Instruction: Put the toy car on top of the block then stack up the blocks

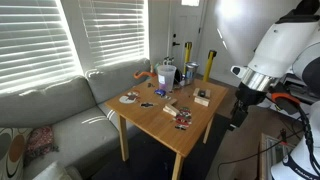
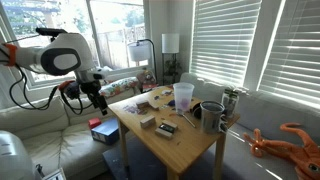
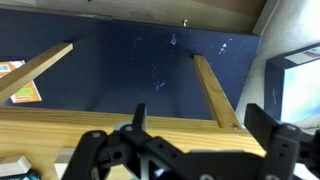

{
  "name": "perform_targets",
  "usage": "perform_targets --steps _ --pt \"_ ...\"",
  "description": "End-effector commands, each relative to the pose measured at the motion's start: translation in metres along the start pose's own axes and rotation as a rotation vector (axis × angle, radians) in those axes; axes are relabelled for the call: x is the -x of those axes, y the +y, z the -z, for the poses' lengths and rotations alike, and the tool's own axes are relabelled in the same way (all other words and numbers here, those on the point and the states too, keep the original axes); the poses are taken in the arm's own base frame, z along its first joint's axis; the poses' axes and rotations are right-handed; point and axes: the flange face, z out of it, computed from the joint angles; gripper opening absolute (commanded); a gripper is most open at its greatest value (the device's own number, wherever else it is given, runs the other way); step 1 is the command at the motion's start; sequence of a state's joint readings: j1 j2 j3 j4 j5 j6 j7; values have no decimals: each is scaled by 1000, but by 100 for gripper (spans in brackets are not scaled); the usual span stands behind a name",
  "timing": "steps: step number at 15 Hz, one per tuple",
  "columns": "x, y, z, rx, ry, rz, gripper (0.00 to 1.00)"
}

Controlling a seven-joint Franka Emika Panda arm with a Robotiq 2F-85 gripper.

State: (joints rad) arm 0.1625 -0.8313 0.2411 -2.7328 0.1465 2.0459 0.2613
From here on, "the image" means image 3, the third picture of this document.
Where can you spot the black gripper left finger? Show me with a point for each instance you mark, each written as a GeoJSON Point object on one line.
{"type": "Point", "coordinates": [100, 156]}

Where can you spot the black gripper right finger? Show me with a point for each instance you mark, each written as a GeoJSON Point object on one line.
{"type": "Point", "coordinates": [283, 150]}

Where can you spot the short printed wooden block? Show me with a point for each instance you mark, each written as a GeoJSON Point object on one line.
{"type": "Point", "coordinates": [13, 165]}

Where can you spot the light wooden table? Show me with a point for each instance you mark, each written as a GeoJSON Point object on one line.
{"type": "Point", "coordinates": [50, 126]}

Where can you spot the dark blue cardboard box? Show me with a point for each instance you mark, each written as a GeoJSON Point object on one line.
{"type": "Point", "coordinates": [275, 86]}

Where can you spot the dark blue rug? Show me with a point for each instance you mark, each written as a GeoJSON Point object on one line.
{"type": "Point", "coordinates": [116, 66]}

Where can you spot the orange and white booklet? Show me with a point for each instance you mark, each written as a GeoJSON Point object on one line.
{"type": "Point", "coordinates": [28, 91]}

